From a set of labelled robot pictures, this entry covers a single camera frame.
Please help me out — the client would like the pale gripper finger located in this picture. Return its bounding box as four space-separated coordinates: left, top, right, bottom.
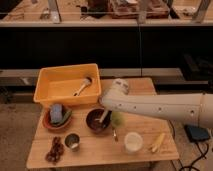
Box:
99 110 109 122

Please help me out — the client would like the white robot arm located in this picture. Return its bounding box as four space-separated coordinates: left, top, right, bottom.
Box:
99 79 213 129

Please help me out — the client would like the dark purple bowl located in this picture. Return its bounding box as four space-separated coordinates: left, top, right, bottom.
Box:
86 109 111 134

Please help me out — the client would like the red-brown bowl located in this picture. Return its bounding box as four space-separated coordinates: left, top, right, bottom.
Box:
42 110 71 131

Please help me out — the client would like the green vegetable toy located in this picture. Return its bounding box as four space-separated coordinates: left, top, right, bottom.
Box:
54 110 72 127

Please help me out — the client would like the white plastic cup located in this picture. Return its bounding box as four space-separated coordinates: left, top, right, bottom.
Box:
124 132 143 154

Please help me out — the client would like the yellow plastic tub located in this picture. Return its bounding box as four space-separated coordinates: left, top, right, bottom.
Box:
34 63 101 108

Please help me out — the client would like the small metal cup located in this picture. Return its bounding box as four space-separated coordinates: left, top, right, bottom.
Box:
65 133 80 151

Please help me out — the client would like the yellow banana toy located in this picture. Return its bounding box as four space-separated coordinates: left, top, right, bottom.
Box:
150 133 165 153

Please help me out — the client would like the black power adapter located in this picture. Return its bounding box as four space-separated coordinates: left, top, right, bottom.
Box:
184 125 210 142

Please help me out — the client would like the wooden shelf with clutter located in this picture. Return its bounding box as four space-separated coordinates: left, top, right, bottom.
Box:
0 0 213 27

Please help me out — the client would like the wooden handled brush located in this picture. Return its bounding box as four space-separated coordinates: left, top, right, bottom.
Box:
74 77 92 96

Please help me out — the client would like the black cable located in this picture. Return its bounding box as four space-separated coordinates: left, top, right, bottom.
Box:
168 119 213 171

